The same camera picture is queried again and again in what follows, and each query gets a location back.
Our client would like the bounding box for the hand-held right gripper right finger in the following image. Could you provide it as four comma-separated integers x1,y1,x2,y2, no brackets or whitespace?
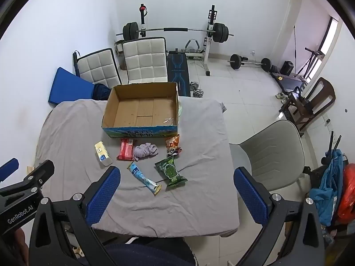
233,167,326,266

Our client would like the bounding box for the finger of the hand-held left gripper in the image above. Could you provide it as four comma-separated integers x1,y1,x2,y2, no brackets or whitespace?
0,159,55,198
0,158,19,177

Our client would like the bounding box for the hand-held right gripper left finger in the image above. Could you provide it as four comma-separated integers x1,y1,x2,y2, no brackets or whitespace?
29,166,122,266

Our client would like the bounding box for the blue long snack packet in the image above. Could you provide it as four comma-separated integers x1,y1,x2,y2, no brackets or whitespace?
127,162,162,196

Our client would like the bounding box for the yellow snack packet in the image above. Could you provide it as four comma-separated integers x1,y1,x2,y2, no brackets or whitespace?
94,141,113,167

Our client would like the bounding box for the red snack packet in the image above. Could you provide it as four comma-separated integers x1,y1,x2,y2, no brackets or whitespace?
116,138,135,161

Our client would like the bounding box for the green snack packet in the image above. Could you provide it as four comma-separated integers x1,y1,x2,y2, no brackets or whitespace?
154,156,188,191

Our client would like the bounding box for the orange snack packet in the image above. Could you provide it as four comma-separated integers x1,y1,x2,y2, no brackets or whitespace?
166,134,183,158

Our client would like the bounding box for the cardboard box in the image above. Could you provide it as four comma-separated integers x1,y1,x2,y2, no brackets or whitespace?
101,82,179,139

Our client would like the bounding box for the grey shell chair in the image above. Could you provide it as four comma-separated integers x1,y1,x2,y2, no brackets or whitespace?
229,120,306,200

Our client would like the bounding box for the person's dark clothed body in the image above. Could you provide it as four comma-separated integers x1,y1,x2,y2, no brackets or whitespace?
105,237,196,266

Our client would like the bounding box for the blue foam mat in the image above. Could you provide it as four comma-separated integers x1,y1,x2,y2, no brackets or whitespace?
48,67,95,106

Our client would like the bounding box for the black stand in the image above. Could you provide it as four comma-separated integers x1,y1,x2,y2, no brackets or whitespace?
321,130,343,167

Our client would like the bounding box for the red bag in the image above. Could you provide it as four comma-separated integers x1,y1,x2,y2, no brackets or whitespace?
337,163,355,222

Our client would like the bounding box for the dark blue cloth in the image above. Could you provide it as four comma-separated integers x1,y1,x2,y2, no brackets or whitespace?
91,83,111,102

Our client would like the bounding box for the black bag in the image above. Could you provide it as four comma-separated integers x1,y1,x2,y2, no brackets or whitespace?
288,87,315,114

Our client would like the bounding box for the white quilted chair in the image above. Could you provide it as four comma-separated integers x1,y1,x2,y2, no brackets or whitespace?
76,48,122,89
122,37,168,85

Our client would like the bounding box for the black treadmill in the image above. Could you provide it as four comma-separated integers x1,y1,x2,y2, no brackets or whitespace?
270,47,325,93

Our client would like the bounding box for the dark wooden chair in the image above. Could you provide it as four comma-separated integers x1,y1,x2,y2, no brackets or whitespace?
279,77,337,137

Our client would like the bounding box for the short barbell with black plates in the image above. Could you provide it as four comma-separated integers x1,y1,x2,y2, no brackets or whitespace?
227,54,272,72

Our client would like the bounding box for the black speaker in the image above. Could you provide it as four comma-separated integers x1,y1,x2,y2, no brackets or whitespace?
280,61,294,75

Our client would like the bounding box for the black blue weight bench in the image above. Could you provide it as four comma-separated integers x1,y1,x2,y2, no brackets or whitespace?
166,50,191,97

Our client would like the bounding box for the white barbell rack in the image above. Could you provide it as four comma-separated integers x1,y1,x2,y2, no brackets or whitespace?
137,4,218,76

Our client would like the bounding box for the thin black pole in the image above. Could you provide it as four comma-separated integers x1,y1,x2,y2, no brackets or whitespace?
292,25,299,72

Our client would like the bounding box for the window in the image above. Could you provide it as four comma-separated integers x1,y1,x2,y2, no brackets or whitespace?
319,17,342,59

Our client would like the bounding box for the black blue stick with strap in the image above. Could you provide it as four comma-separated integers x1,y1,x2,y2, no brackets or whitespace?
73,51,81,77

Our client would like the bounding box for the grey bench handle attachment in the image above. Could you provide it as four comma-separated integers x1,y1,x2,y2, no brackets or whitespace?
184,39,201,54

